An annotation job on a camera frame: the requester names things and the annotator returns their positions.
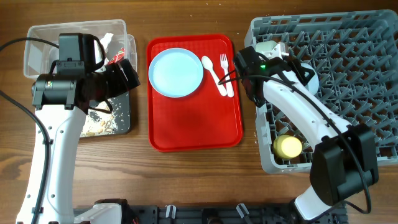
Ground white plastic spoon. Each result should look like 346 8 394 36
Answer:
201 55 227 96

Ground clear plastic waste bin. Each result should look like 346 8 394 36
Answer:
23 19 137 80

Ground mint green bowl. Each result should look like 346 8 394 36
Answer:
255 40 277 55

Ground food scraps rice and nuts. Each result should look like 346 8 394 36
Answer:
80 100 118 138

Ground black food waste tray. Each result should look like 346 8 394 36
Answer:
79 91 131 138

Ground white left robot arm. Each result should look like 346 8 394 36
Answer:
16 59 140 223

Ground light blue plate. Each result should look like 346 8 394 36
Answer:
148 48 204 98

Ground light blue bowl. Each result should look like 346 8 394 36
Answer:
301 62 320 95

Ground red snack wrapper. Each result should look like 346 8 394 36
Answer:
108 48 125 64

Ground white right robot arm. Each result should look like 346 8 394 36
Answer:
233 46 379 223

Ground red serving tray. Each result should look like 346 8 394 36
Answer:
146 34 243 152

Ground white plastic fork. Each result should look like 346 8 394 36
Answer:
220 54 234 98

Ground white crumpled napkin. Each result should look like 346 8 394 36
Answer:
96 33 114 63

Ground yellow plastic cup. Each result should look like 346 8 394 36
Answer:
273 135 303 159

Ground grey dishwasher rack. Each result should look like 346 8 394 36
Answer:
244 9 397 166

